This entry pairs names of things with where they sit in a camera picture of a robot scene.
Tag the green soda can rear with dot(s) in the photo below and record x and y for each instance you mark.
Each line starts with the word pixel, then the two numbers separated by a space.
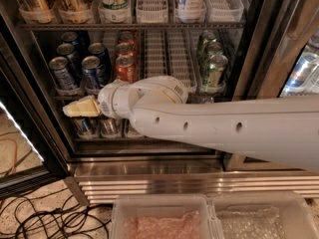
pixel 206 37

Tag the pepsi can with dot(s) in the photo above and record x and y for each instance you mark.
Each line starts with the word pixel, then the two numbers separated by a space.
pixel 76 38
pixel 99 50
pixel 63 74
pixel 95 72
pixel 68 51

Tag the silver can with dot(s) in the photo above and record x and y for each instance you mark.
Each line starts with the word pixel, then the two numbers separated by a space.
pixel 83 126
pixel 110 126

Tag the orange soda can middle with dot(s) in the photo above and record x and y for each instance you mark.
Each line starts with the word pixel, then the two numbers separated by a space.
pixel 126 50

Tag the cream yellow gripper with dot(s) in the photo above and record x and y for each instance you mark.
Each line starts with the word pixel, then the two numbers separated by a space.
pixel 107 103

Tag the green soda can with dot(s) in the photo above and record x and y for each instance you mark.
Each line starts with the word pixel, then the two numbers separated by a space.
pixel 214 68
pixel 211 49
pixel 206 37

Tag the orange soda can front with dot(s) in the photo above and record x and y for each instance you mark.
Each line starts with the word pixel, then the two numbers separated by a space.
pixel 126 68

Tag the green soda can middle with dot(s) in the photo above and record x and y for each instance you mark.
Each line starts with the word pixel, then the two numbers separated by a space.
pixel 211 49

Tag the clear plastic bin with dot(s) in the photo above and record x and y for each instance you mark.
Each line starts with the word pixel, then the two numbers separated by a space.
pixel 272 215
pixel 165 216

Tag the open fridge door left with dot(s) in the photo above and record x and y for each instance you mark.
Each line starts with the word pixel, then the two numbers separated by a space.
pixel 21 110

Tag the orange soda can rear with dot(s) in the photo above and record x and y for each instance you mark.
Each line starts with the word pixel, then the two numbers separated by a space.
pixel 127 37

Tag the right fridge glass door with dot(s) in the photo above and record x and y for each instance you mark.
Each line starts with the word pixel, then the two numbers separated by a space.
pixel 274 37

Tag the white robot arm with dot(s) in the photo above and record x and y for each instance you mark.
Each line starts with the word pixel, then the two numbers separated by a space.
pixel 216 126

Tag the left clear plastic bin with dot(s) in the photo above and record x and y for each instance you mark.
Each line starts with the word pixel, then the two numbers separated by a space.
pixel 165 216

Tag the bottom left silver can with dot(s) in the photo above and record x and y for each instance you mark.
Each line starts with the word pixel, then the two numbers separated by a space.
pixel 83 126

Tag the green soda can front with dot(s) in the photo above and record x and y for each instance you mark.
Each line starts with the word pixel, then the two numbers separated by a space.
pixel 214 68

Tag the orange soda can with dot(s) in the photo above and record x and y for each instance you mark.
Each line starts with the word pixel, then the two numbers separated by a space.
pixel 126 68
pixel 127 37
pixel 126 50

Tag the right clear plastic bin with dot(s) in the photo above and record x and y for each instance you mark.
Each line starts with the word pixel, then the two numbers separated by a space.
pixel 272 215

